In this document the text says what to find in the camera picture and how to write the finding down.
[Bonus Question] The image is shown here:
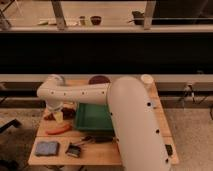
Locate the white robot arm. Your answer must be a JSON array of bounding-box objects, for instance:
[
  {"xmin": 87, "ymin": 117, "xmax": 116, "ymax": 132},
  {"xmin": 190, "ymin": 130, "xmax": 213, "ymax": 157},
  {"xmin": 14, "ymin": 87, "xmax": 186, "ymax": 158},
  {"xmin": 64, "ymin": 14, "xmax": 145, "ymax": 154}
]
[{"xmin": 37, "ymin": 75, "xmax": 171, "ymax": 171}]

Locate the orange carrot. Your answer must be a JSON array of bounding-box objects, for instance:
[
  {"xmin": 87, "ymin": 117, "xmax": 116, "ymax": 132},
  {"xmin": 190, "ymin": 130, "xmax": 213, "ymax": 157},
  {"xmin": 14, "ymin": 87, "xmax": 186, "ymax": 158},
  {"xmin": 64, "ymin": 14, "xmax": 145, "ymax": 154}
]
[{"xmin": 45, "ymin": 124, "xmax": 72, "ymax": 135}]

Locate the wooden table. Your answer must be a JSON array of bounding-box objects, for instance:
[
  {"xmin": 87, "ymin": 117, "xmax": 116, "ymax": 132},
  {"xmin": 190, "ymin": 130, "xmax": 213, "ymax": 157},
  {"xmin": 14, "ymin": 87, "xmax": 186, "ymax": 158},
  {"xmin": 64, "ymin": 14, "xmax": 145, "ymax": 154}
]
[{"xmin": 28, "ymin": 83, "xmax": 179, "ymax": 168}]

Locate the green plastic tray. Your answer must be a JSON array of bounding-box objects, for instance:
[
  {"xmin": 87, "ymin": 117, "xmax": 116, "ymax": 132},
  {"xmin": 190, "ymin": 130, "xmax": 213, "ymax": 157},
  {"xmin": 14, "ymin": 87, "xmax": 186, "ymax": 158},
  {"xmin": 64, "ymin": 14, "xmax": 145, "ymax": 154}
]
[{"xmin": 74, "ymin": 103, "xmax": 113, "ymax": 131}]

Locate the small black brush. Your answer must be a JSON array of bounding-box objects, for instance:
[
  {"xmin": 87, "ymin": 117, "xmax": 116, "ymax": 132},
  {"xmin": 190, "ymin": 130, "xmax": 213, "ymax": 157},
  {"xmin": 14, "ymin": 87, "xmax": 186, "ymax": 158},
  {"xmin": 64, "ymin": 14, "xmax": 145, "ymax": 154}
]
[{"xmin": 66, "ymin": 143, "xmax": 81, "ymax": 158}]

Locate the blue sponge cloth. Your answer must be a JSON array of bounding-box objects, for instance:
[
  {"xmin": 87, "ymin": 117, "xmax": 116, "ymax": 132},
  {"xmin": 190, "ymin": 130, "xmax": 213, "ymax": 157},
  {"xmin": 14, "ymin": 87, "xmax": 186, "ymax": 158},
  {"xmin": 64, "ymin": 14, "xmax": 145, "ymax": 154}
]
[{"xmin": 35, "ymin": 141, "xmax": 60, "ymax": 156}]

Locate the purple bowl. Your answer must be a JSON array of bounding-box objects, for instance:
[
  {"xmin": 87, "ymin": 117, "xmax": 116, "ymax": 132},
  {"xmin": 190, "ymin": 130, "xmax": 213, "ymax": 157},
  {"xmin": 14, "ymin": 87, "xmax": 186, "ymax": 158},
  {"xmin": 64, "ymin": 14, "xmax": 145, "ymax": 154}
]
[{"xmin": 89, "ymin": 75, "xmax": 110, "ymax": 84}]

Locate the small jar on shelf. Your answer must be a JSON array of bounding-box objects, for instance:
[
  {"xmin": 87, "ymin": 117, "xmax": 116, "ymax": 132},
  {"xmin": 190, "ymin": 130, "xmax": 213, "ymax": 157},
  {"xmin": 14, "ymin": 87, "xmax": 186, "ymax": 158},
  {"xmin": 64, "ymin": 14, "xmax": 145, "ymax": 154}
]
[{"xmin": 79, "ymin": 16, "xmax": 86, "ymax": 26}]

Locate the dark bowl on shelf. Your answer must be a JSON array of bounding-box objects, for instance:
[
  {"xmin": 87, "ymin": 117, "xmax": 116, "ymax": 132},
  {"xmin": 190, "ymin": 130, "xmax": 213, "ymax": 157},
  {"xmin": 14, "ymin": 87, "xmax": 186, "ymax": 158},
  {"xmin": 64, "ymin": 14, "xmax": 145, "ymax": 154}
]
[{"xmin": 90, "ymin": 16, "xmax": 102, "ymax": 25}]

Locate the black rectangular block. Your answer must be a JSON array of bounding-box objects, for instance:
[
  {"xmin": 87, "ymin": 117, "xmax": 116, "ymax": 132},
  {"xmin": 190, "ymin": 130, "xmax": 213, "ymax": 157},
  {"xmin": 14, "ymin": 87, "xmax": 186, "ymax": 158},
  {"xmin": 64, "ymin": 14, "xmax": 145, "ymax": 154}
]
[{"xmin": 165, "ymin": 144, "xmax": 173, "ymax": 156}]

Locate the dark pot on shelf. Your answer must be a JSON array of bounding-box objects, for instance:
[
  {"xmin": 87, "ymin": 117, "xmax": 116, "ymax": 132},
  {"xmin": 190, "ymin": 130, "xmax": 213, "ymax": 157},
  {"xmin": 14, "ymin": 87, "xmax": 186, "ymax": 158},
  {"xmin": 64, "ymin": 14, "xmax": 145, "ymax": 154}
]
[{"xmin": 132, "ymin": 11, "xmax": 144, "ymax": 25}]

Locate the black handled tool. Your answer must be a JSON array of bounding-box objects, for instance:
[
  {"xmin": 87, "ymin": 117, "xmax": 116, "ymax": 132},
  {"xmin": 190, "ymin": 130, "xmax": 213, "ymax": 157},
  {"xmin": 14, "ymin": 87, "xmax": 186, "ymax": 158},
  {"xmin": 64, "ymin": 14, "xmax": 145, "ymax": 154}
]
[{"xmin": 80, "ymin": 136, "xmax": 114, "ymax": 144}]

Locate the left metal shelf post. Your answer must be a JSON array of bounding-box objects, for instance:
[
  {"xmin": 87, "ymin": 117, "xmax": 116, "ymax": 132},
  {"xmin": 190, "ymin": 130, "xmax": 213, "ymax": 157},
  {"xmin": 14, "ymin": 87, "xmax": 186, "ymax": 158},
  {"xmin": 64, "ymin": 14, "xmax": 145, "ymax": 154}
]
[{"xmin": 51, "ymin": 0, "xmax": 67, "ymax": 30}]

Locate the metal shelf post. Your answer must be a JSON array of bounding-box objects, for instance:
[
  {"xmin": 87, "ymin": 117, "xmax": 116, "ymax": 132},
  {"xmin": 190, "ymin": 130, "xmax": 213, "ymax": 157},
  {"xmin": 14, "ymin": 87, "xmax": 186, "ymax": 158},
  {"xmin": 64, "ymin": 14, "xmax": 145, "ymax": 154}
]
[
  {"xmin": 144, "ymin": 0, "xmax": 156, "ymax": 30},
  {"xmin": 51, "ymin": 0, "xmax": 67, "ymax": 30}
]

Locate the right metal shelf post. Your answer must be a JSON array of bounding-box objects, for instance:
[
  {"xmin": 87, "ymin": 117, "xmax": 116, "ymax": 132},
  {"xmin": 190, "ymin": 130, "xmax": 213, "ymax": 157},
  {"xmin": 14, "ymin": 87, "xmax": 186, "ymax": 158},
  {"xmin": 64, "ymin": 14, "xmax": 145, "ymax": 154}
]
[{"xmin": 144, "ymin": 0, "xmax": 156, "ymax": 30}]

